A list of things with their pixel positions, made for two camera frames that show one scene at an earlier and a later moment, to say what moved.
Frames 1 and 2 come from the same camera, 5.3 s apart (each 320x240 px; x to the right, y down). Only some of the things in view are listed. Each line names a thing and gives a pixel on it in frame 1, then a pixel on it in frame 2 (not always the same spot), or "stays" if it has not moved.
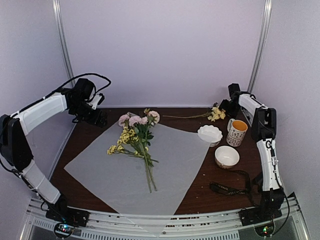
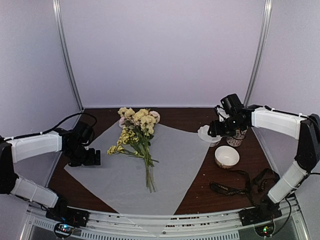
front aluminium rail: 223,226 stays
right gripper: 223,105 to 216,129
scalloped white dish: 211,133 stays
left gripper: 94,119 to 90,161
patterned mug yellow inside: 236,129 stays
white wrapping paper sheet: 120,178 stays
